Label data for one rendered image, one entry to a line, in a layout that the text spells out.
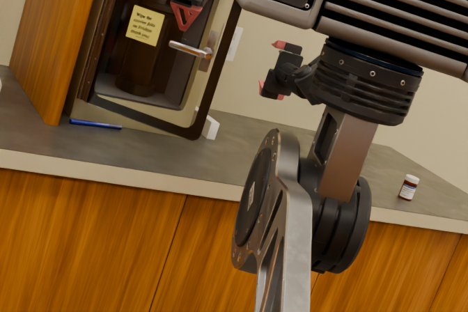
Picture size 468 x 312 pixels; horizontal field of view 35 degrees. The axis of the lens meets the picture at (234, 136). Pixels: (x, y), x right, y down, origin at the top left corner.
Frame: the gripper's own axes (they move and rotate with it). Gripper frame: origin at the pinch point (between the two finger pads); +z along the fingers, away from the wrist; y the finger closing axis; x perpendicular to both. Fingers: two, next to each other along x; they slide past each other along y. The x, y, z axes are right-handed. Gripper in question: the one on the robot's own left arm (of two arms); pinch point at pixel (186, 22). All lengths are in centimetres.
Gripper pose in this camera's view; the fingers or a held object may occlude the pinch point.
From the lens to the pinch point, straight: 167.9
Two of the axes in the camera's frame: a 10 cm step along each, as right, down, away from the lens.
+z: -2.0, 7.5, 6.3
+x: 9.4, 3.2, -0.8
